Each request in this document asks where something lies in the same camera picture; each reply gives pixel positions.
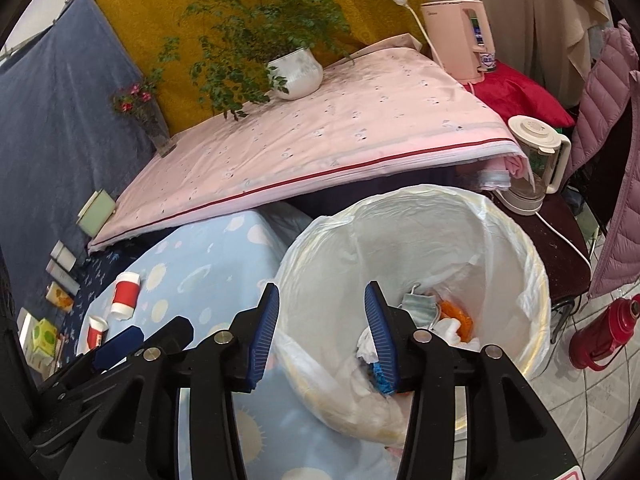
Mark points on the yellow floral cup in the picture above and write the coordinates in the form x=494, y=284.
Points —
x=60, y=299

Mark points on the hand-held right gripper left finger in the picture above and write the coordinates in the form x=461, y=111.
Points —
x=262, y=340

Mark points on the tall white canister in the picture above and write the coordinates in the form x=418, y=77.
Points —
x=62, y=277

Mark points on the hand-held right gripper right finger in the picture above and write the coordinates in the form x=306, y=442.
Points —
x=380, y=340

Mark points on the red cushion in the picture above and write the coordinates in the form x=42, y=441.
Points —
x=520, y=95

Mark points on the grey blue hanging cloth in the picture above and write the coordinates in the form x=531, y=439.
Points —
x=60, y=135

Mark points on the pink blanket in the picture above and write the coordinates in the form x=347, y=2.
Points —
x=325, y=130

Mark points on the white blender jug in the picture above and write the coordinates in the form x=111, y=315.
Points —
x=535, y=145

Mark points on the orange plastic bag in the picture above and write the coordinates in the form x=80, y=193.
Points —
x=457, y=317

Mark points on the dark brown side table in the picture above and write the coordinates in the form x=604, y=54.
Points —
x=560, y=240

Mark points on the pale green box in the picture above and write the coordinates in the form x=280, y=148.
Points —
x=100, y=212

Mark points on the white lined trash bin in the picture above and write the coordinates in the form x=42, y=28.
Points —
x=400, y=240

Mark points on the grey blue face mask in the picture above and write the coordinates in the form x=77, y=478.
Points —
x=422, y=310

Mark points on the glass flower vase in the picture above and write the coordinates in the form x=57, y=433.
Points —
x=159, y=135

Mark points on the beige hanging cloth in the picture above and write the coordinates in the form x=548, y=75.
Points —
x=550, y=10

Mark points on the pink puffer jacket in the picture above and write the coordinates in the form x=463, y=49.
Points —
x=615, y=160

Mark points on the red and white paper cup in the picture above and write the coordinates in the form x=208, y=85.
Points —
x=125, y=295
x=97, y=332

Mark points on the white cloth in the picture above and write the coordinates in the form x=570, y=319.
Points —
x=452, y=339

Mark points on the mustard yellow hanging cloth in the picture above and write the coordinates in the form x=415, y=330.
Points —
x=150, y=10

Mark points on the green carton box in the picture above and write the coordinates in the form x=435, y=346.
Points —
x=44, y=340

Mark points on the blue and white ceramic cup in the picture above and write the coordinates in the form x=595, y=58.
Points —
x=486, y=61

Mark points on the green plant in white pot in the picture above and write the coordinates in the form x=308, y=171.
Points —
x=297, y=72

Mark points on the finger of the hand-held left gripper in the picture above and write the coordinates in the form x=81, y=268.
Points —
x=117, y=345
x=172, y=332

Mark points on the blue patterned wrapper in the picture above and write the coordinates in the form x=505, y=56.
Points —
x=382, y=384

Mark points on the pink electric kettle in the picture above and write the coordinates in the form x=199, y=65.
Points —
x=450, y=40

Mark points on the red thermos flask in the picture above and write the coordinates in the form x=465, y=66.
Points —
x=600, y=335

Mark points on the white tissue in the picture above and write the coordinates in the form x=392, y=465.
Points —
x=365, y=347

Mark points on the short white canister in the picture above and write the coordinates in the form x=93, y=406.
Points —
x=64, y=257

